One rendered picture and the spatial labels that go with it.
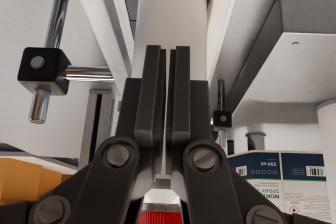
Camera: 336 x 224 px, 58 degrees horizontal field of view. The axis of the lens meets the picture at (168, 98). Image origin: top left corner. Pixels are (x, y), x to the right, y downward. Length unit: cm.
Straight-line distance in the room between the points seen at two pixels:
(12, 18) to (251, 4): 30
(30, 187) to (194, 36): 219
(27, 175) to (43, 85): 207
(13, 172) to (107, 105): 164
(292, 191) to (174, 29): 55
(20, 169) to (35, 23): 185
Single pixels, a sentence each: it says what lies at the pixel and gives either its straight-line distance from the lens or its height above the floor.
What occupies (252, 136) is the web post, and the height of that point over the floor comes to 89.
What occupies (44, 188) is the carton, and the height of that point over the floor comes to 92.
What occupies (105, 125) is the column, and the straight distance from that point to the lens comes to 59.
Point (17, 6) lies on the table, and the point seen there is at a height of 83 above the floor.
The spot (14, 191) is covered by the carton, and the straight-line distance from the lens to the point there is 223.
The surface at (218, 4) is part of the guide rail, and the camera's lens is 22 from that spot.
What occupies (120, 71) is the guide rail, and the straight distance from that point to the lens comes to 21.
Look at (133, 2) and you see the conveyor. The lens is 28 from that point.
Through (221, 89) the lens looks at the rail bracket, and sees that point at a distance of 53.
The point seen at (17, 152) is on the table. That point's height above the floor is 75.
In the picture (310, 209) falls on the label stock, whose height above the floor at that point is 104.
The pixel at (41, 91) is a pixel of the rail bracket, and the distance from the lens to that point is 24.
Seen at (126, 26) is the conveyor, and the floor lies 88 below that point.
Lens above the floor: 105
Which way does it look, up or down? 21 degrees down
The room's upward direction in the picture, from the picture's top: 177 degrees counter-clockwise
